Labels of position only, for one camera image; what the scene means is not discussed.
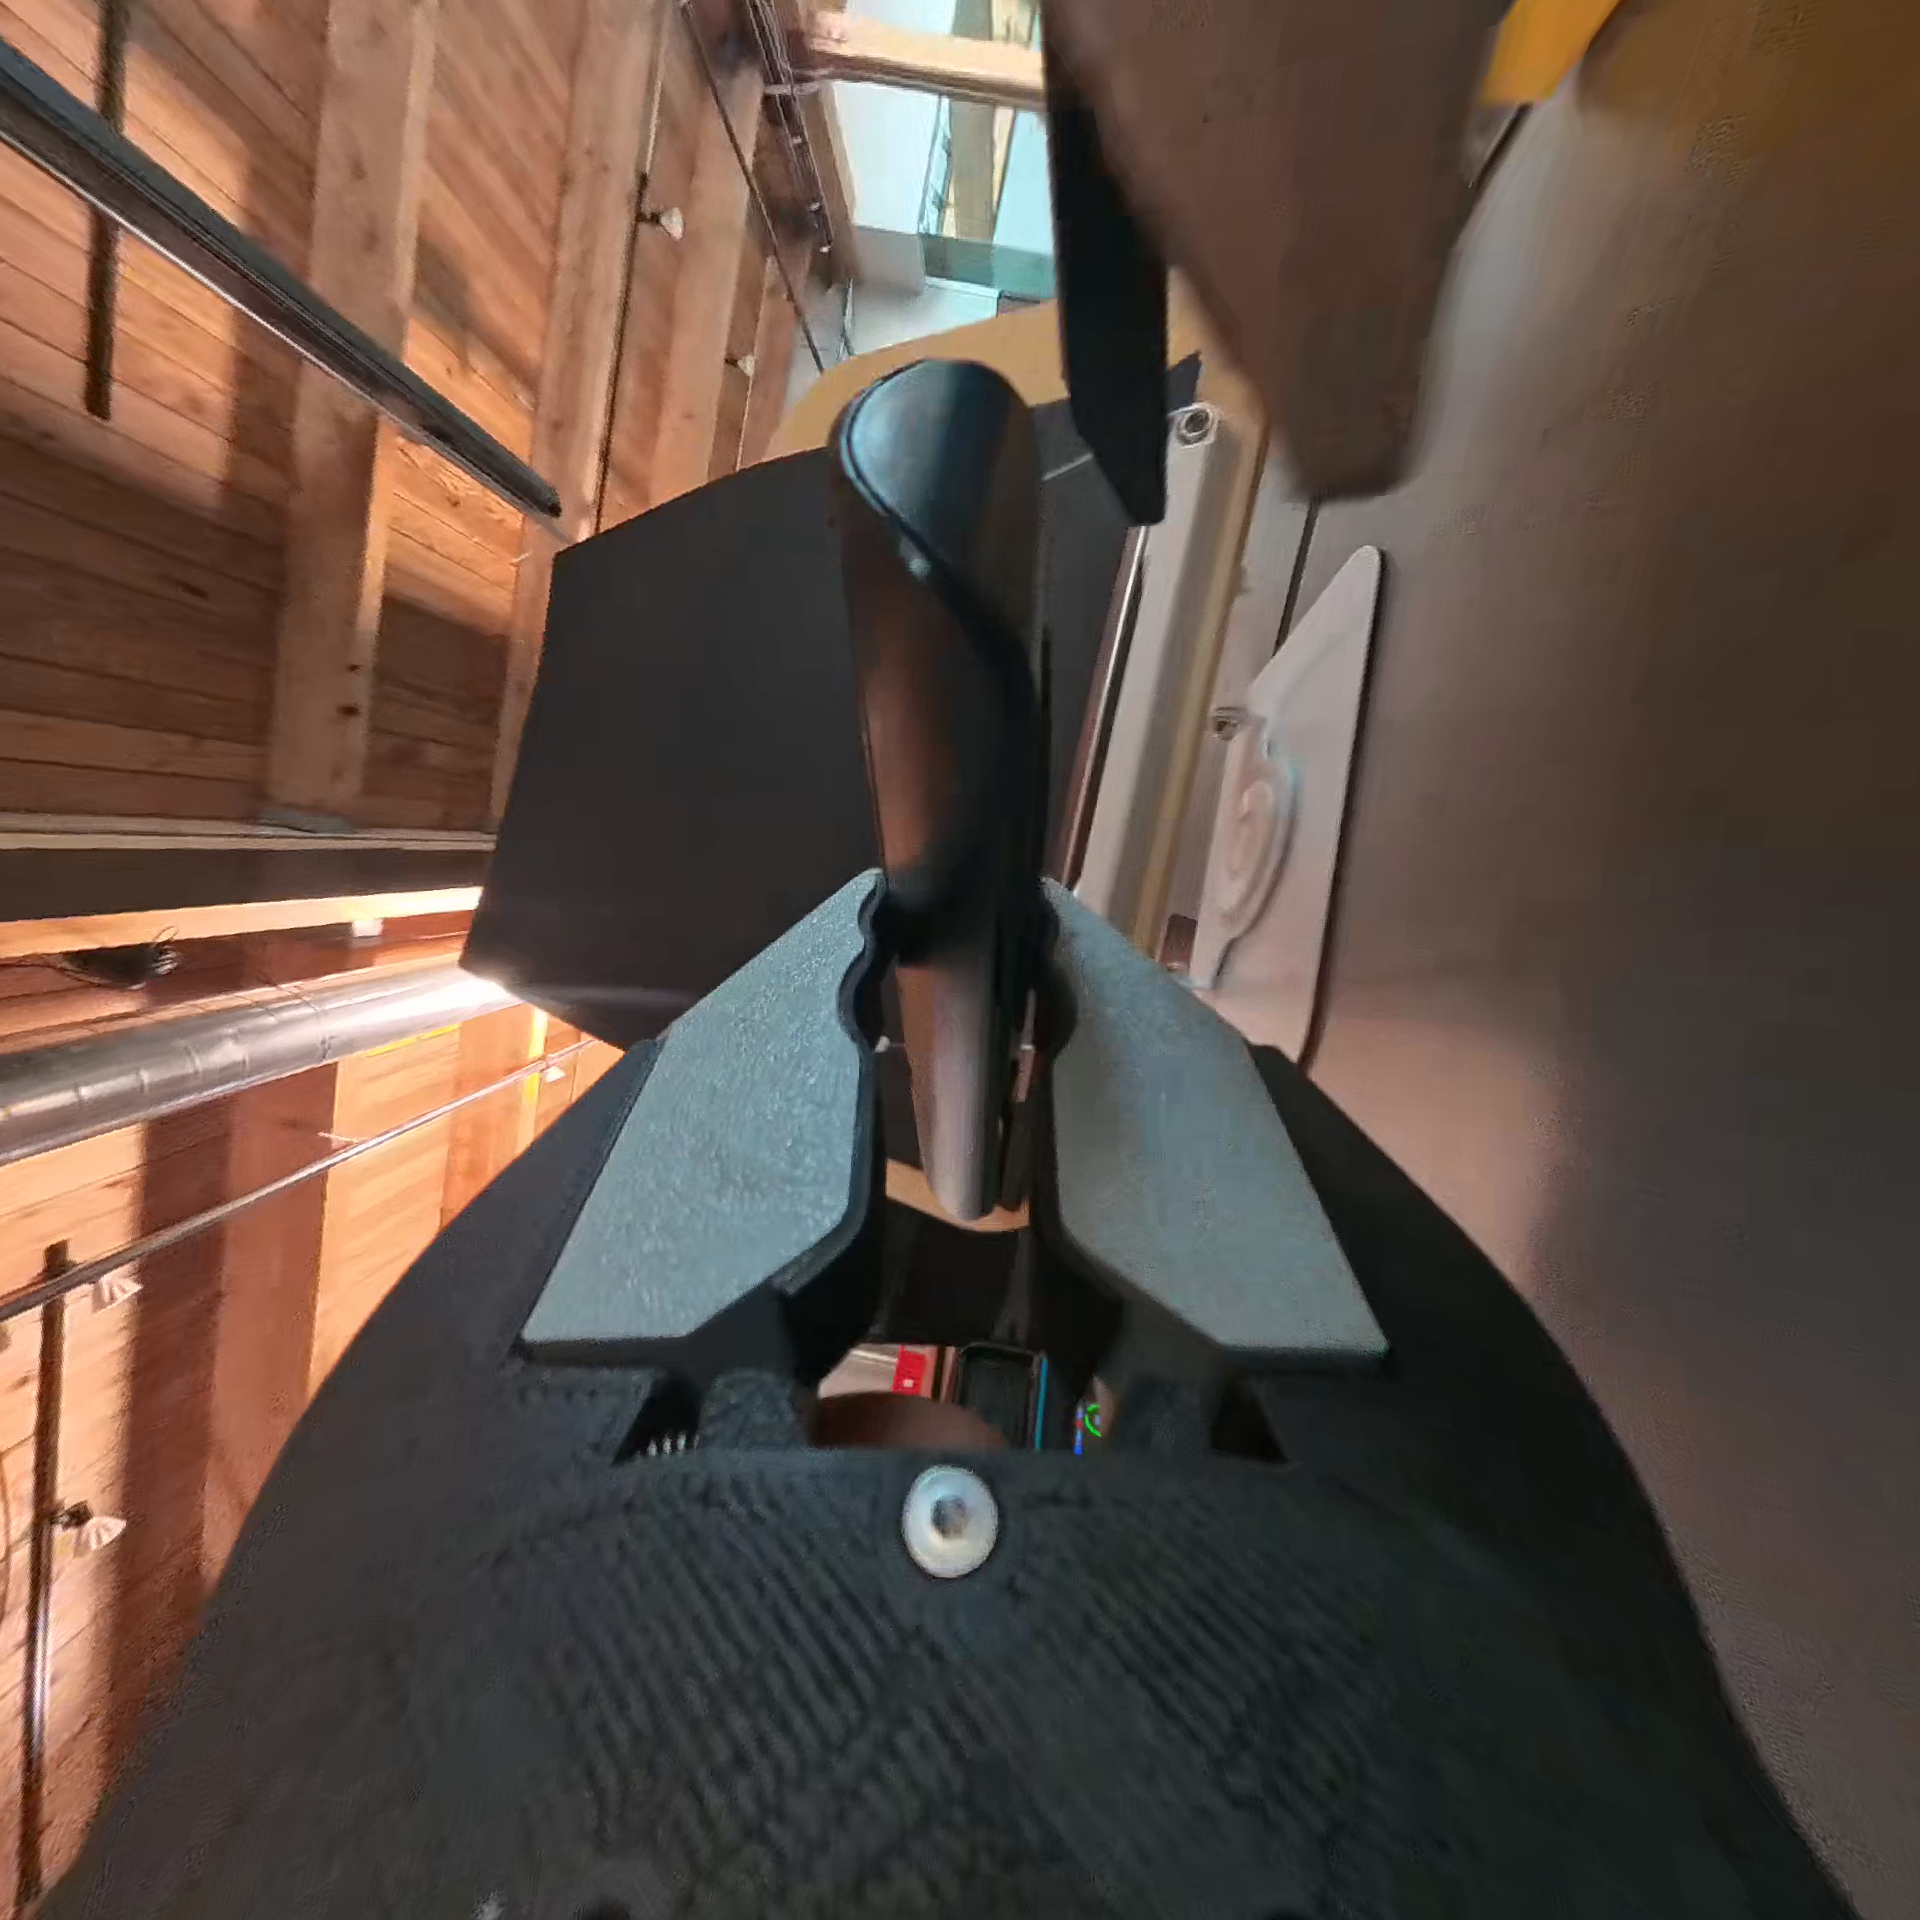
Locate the silver ventilation duct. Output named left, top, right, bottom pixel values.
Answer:
left=0, top=959, right=521, bottom=1167

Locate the yellow plastic bin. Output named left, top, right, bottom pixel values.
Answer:
left=1476, top=0, right=1633, bottom=110

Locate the linear ceiling light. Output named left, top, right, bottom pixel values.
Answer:
left=0, top=885, right=484, bottom=961

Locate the black plastic tool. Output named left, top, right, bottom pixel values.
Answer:
left=827, top=359, right=1055, bottom=1225

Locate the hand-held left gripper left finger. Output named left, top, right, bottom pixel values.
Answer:
left=516, top=865, right=889, bottom=1368

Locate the black ceiling track rail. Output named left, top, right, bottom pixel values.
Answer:
left=0, top=36, right=567, bottom=520

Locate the black wooden book stand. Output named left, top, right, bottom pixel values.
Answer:
left=460, top=292, right=1386, bottom=1248

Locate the black battery charger case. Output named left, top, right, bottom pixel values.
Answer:
left=949, top=1339, right=1116, bottom=1460

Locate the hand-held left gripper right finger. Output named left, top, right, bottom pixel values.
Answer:
left=1036, top=873, right=1393, bottom=1374

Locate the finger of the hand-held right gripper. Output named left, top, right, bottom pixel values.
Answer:
left=1039, top=0, right=1503, bottom=528

